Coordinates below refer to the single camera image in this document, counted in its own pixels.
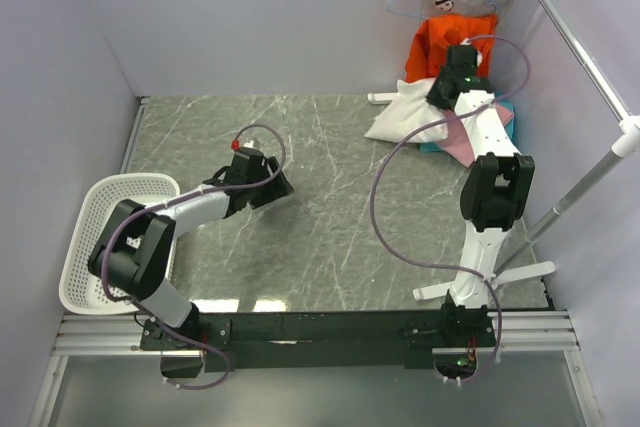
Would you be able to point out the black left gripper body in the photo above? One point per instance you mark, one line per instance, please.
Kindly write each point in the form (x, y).
(268, 192)

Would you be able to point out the teal folded t-shirt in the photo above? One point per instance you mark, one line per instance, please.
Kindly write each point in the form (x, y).
(435, 147)

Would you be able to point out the black base beam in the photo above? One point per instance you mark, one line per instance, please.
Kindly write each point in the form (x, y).
(229, 341)

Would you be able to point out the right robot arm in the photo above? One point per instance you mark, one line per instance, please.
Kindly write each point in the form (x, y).
(497, 187)

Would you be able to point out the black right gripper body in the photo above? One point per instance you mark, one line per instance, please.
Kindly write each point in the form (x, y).
(434, 96)

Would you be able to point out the orange t-shirt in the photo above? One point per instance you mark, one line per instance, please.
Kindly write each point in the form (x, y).
(428, 50)

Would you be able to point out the metal clothes rack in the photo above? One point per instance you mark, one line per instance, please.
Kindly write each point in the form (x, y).
(564, 123)

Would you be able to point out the aluminium frame rail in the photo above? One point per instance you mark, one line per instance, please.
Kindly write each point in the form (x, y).
(529, 330)

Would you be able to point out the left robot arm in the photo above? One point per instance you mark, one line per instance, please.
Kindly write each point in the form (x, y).
(134, 247)

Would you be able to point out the white t-shirt with red print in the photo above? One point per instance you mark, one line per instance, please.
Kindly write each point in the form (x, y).
(407, 111)

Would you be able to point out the pink folded t-shirt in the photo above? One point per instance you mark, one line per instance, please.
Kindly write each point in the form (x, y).
(457, 143)

